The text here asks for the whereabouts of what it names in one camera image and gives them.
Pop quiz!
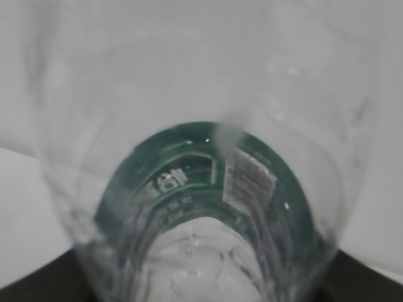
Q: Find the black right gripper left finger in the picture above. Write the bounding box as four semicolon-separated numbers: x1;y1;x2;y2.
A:
1;250;91;302

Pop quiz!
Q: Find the clear green-label water bottle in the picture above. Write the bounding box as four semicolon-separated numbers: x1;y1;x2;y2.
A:
21;1;385;301

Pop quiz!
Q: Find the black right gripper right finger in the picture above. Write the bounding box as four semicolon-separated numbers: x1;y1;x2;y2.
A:
321;251;402;301

